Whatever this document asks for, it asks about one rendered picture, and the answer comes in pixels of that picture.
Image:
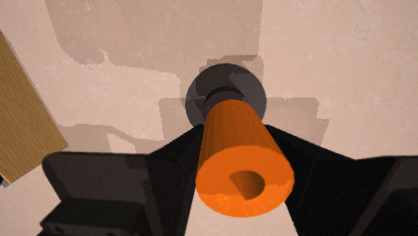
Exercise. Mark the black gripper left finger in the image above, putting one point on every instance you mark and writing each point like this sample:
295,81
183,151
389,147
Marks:
163,181

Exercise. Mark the orange knob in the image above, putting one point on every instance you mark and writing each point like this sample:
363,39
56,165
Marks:
241,171

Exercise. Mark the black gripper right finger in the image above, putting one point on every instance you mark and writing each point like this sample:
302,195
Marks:
336,195

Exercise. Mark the dark grey round pedestal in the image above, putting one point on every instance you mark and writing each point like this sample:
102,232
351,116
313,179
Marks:
222,82

